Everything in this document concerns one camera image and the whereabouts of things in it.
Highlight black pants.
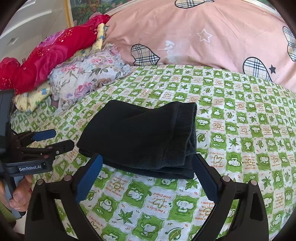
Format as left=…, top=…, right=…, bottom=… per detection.
left=77, top=100, right=197, bottom=179

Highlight person's left hand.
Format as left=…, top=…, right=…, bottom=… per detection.
left=0, top=175, right=33, bottom=212

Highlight yellow floral cloth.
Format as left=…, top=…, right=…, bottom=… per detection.
left=13, top=23, right=106, bottom=113

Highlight green patterned bed sheet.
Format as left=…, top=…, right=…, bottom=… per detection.
left=11, top=65, right=295, bottom=240

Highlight floral white pillow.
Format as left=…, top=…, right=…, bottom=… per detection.
left=49, top=43, right=132, bottom=115

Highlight red fleece blanket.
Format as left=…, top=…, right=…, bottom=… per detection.
left=1, top=15, right=110, bottom=94

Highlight framed landscape painting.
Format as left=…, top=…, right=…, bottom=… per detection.
left=64, top=0, right=140, bottom=27

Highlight pink quilt with hearts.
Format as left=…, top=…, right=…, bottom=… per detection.
left=106, top=1, right=295, bottom=91

